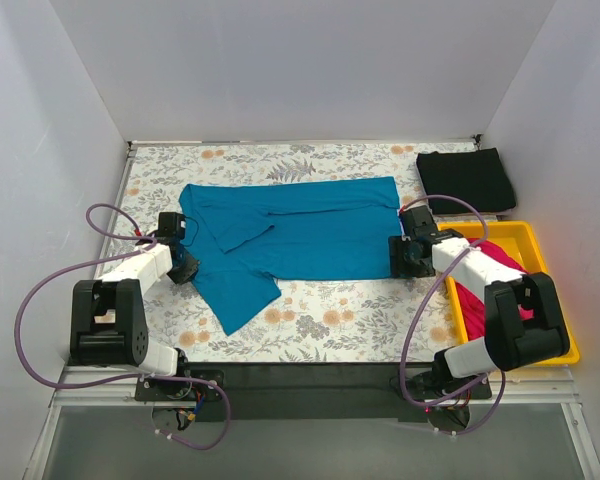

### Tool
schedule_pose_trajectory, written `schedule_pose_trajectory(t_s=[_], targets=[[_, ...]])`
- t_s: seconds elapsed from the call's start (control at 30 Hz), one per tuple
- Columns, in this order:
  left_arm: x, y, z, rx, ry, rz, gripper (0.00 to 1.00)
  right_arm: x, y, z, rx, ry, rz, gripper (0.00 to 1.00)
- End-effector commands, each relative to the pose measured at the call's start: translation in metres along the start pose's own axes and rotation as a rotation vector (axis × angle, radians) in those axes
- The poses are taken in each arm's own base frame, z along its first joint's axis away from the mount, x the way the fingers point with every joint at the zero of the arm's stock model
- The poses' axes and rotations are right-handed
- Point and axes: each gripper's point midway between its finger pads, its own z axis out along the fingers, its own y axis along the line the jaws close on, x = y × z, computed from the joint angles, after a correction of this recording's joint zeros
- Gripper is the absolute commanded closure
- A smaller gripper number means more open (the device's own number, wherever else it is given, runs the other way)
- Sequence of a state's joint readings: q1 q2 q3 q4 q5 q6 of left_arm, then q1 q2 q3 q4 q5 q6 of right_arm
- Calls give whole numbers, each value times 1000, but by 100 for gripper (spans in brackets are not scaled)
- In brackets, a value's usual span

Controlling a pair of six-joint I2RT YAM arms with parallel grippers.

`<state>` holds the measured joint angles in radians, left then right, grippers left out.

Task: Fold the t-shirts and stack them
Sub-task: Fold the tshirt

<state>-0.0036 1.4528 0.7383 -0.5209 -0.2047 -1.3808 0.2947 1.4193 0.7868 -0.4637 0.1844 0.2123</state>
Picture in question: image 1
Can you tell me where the teal blue t shirt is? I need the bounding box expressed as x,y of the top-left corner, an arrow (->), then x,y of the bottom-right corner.
179,177 -> 401,335

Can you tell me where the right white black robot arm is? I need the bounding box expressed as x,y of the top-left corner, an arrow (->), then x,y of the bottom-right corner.
389,206 -> 571,399

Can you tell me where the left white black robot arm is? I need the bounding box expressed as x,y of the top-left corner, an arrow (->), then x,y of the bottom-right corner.
70,212 -> 199,400

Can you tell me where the floral patterned table mat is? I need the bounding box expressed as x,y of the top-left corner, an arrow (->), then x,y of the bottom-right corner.
106,141 -> 474,362

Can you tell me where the folded black t shirt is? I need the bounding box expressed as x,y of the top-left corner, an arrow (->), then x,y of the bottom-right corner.
416,148 -> 517,214

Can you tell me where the magenta pink t shirt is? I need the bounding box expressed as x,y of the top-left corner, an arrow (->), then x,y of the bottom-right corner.
455,241 -> 527,341

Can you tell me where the yellow plastic tray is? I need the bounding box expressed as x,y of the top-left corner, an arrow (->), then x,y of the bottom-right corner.
439,221 -> 580,367

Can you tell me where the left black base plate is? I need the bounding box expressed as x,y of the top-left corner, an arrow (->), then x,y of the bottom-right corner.
134,369 -> 225,402

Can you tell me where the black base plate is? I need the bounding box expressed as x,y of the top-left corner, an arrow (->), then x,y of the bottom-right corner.
134,369 -> 225,402
404,363 -> 493,401

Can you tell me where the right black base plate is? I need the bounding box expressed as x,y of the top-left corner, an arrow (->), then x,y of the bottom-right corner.
404,363 -> 493,401

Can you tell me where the aluminium frame rail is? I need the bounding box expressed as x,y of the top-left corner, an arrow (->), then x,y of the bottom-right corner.
52,366 -> 581,406

